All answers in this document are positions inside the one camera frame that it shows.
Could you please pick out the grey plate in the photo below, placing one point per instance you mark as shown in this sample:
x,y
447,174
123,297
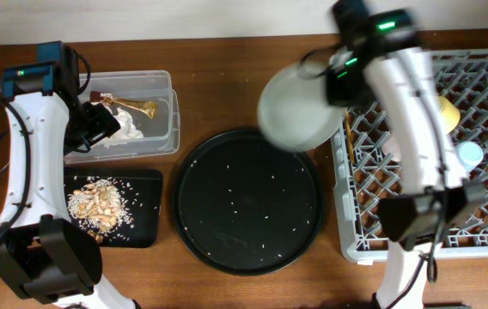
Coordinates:
x,y
293,111

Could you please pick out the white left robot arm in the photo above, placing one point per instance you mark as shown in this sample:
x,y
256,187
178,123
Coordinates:
x,y
43,256

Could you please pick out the blue cup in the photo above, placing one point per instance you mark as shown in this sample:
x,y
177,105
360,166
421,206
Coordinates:
x,y
470,155

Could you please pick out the clear plastic bin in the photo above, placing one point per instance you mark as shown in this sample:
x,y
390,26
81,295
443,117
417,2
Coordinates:
x,y
161,133

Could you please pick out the round black serving tray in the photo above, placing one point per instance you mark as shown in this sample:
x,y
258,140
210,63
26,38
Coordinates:
x,y
244,207

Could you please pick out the large white tissue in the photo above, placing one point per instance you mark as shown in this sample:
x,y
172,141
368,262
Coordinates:
x,y
127,132

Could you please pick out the gold coffee sachet wrapper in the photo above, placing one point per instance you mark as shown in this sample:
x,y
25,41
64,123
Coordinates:
x,y
146,107

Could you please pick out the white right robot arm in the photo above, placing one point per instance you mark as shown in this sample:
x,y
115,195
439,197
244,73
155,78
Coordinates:
x,y
388,63

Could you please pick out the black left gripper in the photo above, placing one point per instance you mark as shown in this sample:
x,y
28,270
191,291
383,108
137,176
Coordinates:
x,y
104,124

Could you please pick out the black rectangular tray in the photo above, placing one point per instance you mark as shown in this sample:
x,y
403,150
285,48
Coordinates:
x,y
148,184

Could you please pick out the grey dishwasher rack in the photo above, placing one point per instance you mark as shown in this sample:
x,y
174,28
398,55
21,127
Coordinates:
x,y
462,78

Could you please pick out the food scraps and rice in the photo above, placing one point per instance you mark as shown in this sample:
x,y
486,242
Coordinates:
x,y
104,208

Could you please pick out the yellow bowl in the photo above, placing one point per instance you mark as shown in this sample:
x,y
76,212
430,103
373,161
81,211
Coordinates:
x,y
450,114

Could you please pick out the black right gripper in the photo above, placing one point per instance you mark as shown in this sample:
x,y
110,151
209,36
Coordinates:
x,y
334,98

